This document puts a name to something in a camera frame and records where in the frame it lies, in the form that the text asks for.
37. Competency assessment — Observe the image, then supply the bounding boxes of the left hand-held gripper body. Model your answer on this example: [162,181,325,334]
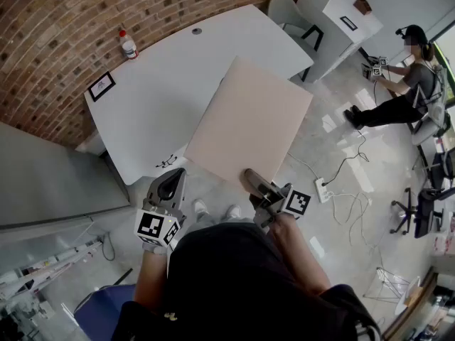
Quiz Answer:
[134,197,188,254]

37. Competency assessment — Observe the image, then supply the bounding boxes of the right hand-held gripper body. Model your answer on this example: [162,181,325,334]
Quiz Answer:
[248,182,312,229]

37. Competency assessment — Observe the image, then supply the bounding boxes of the beige board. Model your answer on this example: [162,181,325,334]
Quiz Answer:
[183,55,314,191]

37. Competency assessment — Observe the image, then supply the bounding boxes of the person's right forearm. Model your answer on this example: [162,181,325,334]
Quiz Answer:
[268,211,333,296]

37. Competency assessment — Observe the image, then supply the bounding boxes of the person's left forearm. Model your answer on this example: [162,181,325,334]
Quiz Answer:
[133,250,170,312]

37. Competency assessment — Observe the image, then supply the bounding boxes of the person's left hand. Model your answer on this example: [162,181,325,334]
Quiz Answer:
[141,242,168,256]

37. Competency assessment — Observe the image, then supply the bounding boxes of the person's left shoe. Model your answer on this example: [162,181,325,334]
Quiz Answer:
[193,199,210,220]

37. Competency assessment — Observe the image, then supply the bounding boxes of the white power strip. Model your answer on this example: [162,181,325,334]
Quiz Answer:
[314,177,333,204]

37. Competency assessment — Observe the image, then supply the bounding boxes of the person's grey trousers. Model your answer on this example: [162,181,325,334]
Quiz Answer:
[193,210,257,232]

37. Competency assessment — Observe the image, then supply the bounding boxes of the person's black shirt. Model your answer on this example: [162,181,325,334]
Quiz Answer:
[112,220,383,341]

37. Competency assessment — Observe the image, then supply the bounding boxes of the blue chair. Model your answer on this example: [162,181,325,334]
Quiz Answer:
[73,268,138,341]

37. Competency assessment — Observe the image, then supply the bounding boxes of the grey cabinet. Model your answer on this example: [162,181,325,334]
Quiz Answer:
[0,121,132,232]

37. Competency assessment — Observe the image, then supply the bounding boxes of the white table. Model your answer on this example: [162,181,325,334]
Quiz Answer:
[84,4,314,187]

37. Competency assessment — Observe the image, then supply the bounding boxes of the black office chair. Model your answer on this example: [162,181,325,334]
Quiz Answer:
[390,186,445,240]

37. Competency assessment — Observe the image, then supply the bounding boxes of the clear bottle with red cap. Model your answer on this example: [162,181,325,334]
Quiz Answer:
[118,29,139,62]

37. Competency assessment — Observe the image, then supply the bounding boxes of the white side desk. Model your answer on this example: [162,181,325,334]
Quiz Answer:
[296,0,385,84]

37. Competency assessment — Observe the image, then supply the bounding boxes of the grey chair with black legs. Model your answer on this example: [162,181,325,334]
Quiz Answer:
[267,0,325,83]

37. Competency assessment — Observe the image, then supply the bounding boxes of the black cable loop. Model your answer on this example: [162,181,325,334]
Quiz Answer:
[101,232,117,262]

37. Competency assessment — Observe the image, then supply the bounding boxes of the white floor cables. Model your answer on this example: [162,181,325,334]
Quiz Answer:
[330,190,385,262]

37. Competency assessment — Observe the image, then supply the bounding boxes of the black floor cable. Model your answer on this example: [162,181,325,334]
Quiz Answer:
[325,129,370,186]

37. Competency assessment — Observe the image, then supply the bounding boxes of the black picture frame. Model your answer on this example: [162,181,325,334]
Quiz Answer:
[87,71,117,103]

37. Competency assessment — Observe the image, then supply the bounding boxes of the wire frame stand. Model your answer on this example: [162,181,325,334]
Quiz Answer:
[362,266,412,303]

